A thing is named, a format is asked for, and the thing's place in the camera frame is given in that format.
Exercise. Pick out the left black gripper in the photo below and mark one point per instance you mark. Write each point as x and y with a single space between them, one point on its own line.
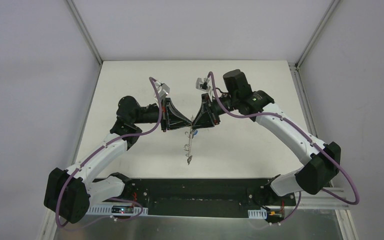
164 114

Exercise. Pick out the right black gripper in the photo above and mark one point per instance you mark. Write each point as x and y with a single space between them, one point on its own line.
210 109

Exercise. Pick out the keyring with black key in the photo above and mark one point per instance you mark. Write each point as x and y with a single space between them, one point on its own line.
188 147

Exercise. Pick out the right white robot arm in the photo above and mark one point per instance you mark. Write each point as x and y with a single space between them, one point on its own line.
319 160

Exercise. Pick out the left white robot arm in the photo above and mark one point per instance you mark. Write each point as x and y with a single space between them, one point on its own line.
70 192

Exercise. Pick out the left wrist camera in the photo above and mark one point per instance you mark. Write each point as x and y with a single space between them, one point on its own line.
162 90

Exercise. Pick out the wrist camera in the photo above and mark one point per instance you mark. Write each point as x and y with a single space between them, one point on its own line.
203 84
162 90

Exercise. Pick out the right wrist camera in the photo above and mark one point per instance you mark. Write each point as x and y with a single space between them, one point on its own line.
203 84

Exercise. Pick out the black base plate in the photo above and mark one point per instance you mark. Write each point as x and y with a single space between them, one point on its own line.
195 197

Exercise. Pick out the right white cable duct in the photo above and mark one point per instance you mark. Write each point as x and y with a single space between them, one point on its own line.
257 214

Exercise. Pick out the white cable duct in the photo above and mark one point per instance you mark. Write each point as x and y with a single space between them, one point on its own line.
119 209
257 214

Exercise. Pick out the left white cable duct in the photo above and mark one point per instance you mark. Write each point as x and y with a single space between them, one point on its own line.
119 209

